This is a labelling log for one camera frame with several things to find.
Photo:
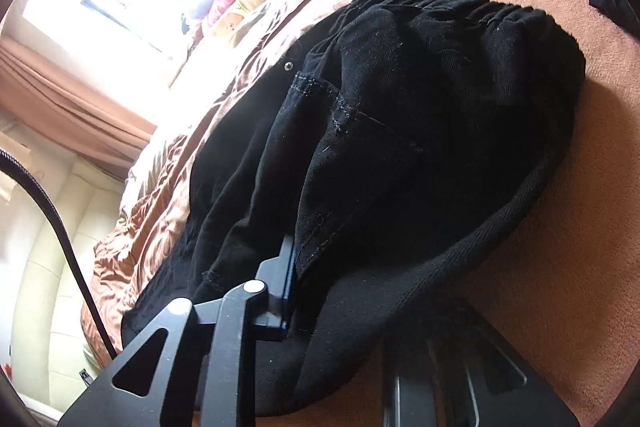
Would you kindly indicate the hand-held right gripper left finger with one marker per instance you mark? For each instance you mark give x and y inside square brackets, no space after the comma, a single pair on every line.
[272,277]

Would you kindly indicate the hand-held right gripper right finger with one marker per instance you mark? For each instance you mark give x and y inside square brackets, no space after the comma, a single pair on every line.
[410,387]

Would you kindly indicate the black pants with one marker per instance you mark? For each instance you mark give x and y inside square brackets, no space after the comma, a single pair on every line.
[400,107]

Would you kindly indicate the brown fleece blanket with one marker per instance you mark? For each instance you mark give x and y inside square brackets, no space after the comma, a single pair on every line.
[550,282]

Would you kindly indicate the cream leather headboard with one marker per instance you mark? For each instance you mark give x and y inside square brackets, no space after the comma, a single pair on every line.
[40,287]

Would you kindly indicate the pink curtain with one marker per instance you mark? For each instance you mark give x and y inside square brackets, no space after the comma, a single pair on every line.
[60,102]

